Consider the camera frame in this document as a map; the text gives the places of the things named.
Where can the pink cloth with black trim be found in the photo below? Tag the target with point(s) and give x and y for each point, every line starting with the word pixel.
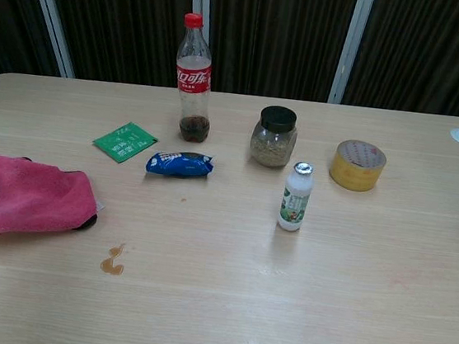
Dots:
pixel 23 194

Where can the blue cookie pack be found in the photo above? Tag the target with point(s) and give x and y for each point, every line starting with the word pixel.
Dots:
pixel 180 165

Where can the small white milk bottle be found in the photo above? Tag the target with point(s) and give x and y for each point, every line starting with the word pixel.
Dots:
pixel 295 200

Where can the cola bottle with red cap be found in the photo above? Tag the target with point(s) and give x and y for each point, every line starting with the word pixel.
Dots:
pixel 193 78

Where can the green sachet packet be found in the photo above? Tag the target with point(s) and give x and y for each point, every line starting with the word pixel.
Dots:
pixel 125 143

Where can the yellow tape roll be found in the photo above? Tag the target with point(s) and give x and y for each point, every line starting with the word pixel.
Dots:
pixel 353 173

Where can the brown liquid spill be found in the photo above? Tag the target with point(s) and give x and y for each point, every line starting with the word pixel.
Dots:
pixel 111 265

